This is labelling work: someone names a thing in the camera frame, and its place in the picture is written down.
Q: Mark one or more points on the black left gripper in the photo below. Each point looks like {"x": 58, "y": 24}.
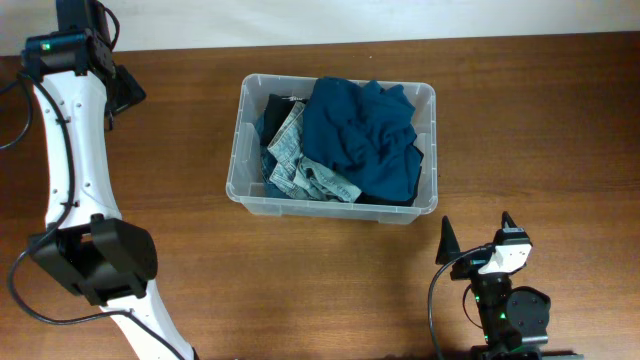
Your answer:
{"x": 124, "y": 93}

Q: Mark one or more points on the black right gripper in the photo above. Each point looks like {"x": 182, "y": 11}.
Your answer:
{"x": 446, "y": 250}

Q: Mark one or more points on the black shorts red grey waistband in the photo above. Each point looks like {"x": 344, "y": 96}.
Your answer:
{"x": 399, "y": 185}

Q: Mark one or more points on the navy blue garment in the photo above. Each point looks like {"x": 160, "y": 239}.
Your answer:
{"x": 358, "y": 131}

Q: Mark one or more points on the black Nike t-shirt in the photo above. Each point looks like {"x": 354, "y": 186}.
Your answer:
{"x": 274, "y": 115}

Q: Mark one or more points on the dark blue denim jeans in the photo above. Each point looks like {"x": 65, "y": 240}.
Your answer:
{"x": 265, "y": 165}

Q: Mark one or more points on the light blue denim jeans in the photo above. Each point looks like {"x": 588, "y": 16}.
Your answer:
{"x": 298, "y": 176}

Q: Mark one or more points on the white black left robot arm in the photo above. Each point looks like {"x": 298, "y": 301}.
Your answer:
{"x": 87, "y": 247}

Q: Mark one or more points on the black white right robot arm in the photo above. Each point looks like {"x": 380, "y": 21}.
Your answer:
{"x": 513, "y": 320}

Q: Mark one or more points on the clear plastic storage bin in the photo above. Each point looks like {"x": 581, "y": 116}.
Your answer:
{"x": 245, "y": 184}

